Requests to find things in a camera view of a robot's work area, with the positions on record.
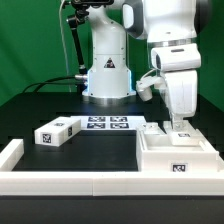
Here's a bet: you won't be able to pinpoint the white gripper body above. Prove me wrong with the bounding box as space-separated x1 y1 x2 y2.
164 70 197 119

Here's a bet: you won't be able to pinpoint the white cabinet top block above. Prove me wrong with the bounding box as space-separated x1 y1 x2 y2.
34 117 81 147

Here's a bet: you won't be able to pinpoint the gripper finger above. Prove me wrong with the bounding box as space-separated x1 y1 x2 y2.
171 115 182 131

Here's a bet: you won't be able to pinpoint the white U-shaped border frame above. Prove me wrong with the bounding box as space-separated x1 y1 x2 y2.
0 139 224 196

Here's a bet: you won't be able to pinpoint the black cables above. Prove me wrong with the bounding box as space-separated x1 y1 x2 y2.
21 75 88 94

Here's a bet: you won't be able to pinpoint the white marker base plate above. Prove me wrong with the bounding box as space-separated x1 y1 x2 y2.
77 115 146 131

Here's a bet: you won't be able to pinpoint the white cable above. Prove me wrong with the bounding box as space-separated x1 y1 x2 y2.
58 0 73 94

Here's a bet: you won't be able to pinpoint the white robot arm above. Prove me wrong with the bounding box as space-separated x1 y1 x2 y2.
83 0 211 130

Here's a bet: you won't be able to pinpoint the white cabinet body box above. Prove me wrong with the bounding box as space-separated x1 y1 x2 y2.
136 120 220 173

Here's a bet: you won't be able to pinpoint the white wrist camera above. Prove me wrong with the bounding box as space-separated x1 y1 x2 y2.
136 76 164 101

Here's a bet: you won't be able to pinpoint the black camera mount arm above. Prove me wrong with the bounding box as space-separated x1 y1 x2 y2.
65 0 113 83

